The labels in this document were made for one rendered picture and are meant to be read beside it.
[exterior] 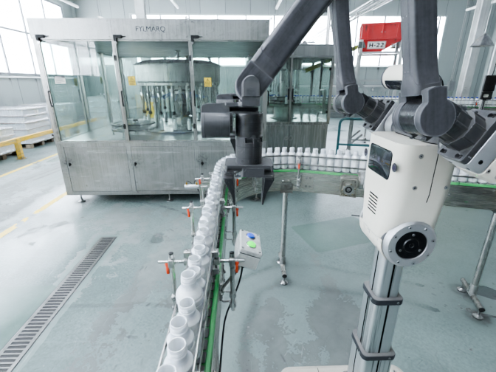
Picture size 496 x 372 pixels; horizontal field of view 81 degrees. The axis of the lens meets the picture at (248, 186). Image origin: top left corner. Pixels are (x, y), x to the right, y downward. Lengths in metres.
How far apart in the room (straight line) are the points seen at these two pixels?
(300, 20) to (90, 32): 3.80
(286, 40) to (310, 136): 5.49
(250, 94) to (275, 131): 5.37
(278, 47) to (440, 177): 0.58
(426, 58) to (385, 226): 0.49
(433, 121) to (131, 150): 3.88
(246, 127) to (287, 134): 5.39
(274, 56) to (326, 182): 1.82
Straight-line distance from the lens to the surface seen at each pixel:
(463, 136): 0.76
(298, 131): 6.01
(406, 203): 0.94
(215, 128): 0.59
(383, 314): 1.23
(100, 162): 4.47
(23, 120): 9.54
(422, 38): 0.72
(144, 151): 4.21
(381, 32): 7.37
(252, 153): 0.60
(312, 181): 2.35
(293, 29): 0.62
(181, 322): 0.74
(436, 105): 0.70
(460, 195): 2.52
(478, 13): 11.66
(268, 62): 0.60
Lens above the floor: 1.65
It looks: 20 degrees down
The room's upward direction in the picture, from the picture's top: straight up
